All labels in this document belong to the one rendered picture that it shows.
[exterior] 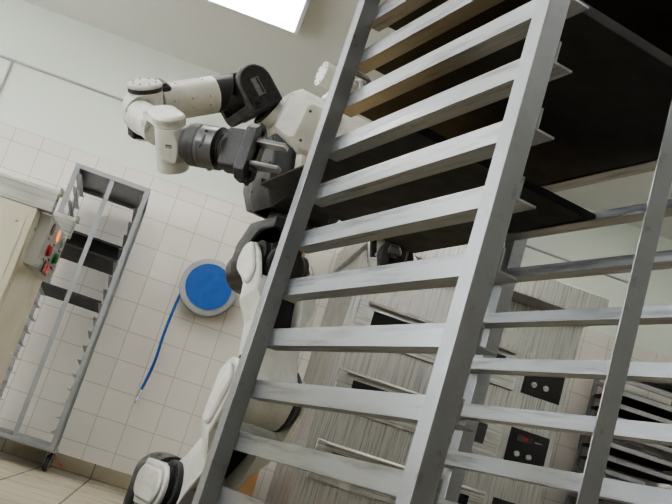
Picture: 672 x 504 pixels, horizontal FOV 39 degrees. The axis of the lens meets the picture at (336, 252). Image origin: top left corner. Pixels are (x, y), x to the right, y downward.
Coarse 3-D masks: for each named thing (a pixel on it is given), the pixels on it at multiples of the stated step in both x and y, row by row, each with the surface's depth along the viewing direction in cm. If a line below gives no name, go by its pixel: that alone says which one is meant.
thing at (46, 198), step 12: (0, 180) 243; (12, 180) 243; (24, 180) 244; (0, 192) 242; (12, 192) 243; (24, 192) 243; (36, 192) 244; (48, 192) 244; (60, 192) 244; (36, 204) 243; (48, 204) 243
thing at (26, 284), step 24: (0, 216) 240; (24, 216) 241; (0, 240) 239; (24, 240) 240; (0, 264) 238; (24, 264) 246; (0, 288) 237; (24, 288) 254; (0, 312) 238; (24, 312) 262; (0, 336) 245; (0, 360) 253; (0, 384) 262
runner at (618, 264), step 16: (624, 256) 155; (656, 256) 149; (512, 272) 181; (528, 272) 177; (544, 272) 168; (560, 272) 165; (576, 272) 162; (592, 272) 159; (608, 272) 156; (624, 272) 154
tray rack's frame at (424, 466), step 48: (528, 48) 115; (528, 96) 113; (528, 144) 112; (480, 240) 108; (480, 288) 107; (624, 336) 117; (432, 384) 106; (624, 384) 116; (432, 432) 103; (432, 480) 102
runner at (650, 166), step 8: (656, 160) 153; (616, 168) 162; (624, 168) 160; (632, 168) 159; (640, 168) 158; (648, 168) 157; (584, 176) 169; (592, 176) 167; (600, 176) 166; (608, 176) 165; (616, 176) 164; (624, 176) 163; (552, 184) 176; (560, 184) 175; (568, 184) 174; (576, 184) 173; (584, 184) 172
